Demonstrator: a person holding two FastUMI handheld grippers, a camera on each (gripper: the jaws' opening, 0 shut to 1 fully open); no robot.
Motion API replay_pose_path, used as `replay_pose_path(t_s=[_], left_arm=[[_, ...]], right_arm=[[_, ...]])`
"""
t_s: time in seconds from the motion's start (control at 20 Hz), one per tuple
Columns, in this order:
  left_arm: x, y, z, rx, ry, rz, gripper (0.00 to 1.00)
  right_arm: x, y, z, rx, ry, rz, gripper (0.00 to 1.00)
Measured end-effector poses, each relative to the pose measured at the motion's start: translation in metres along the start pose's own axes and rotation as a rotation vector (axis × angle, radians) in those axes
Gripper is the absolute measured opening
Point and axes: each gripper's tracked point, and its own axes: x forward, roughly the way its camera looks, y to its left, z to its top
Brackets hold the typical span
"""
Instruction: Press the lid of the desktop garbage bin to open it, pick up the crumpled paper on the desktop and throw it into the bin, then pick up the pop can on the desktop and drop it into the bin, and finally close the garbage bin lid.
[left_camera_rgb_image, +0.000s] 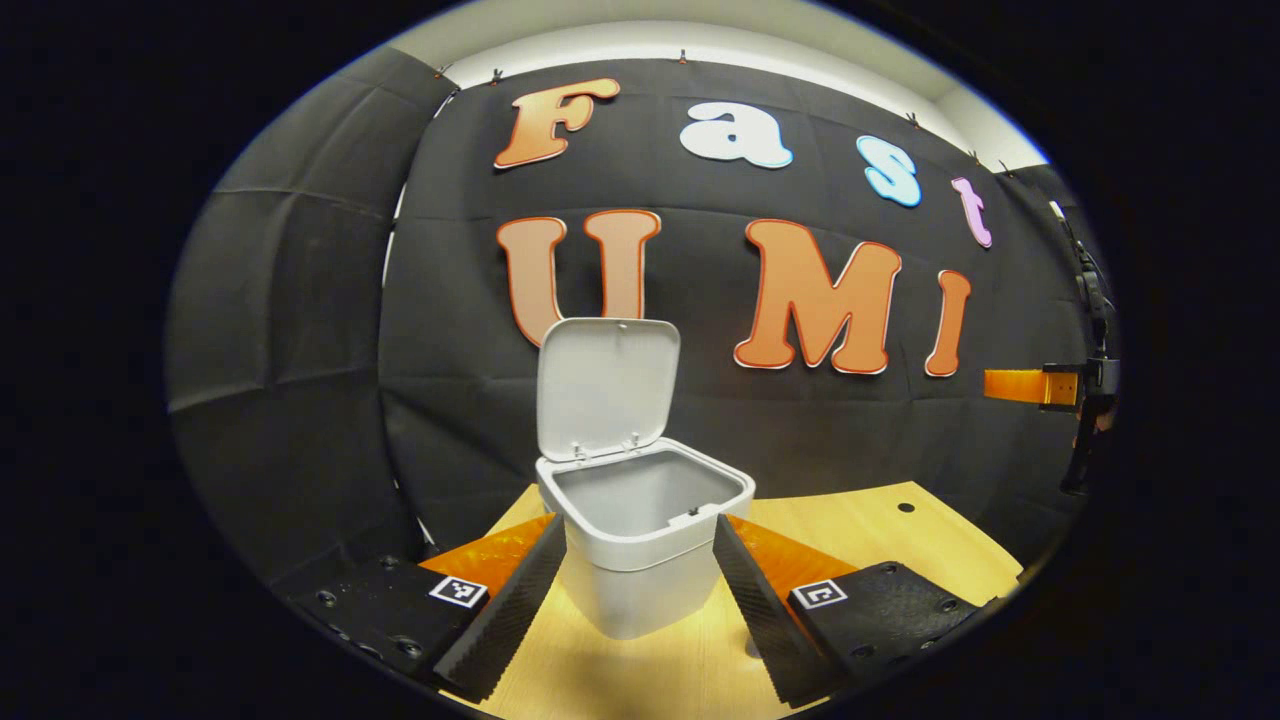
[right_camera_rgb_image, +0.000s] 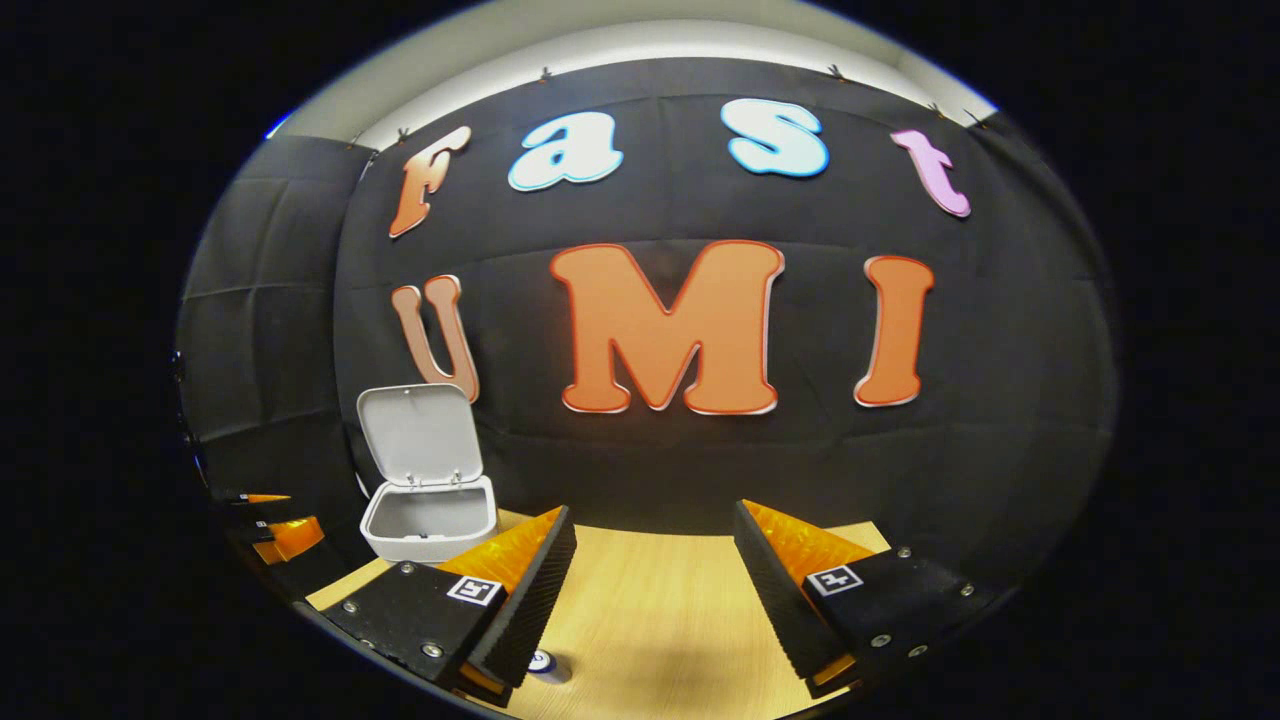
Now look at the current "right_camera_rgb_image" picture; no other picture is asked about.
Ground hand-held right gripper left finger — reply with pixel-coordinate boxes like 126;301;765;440
318;505;579;711

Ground white desktop garbage bin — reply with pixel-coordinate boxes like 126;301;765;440
356;383;499;564

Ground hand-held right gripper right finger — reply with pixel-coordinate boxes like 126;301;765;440
733;500;1021;701

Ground wooden desktop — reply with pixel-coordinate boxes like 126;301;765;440
305;508;891;720

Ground black backdrop cloth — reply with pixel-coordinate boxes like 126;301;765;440
175;57;1119;601

